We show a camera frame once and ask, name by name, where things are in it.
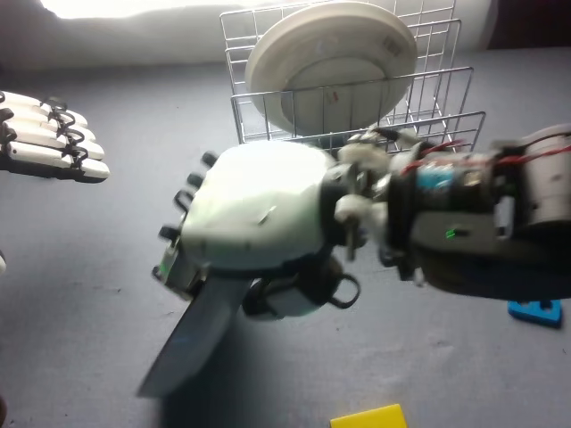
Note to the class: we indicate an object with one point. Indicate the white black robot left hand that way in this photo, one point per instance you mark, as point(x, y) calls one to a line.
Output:
point(40, 134)

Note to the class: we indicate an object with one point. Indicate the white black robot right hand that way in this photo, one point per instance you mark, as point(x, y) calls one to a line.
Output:
point(259, 209)

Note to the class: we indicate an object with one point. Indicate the small white plate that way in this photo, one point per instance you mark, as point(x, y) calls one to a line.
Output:
point(192, 339)

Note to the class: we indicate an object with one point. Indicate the large white plate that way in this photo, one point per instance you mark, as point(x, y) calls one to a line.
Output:
point(321, 40)

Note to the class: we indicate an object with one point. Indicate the yellow block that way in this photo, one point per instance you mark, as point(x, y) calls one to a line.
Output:
point(370, 418)

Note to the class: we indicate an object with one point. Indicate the blue block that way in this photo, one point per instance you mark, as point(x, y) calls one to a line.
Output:
point(526, 314)

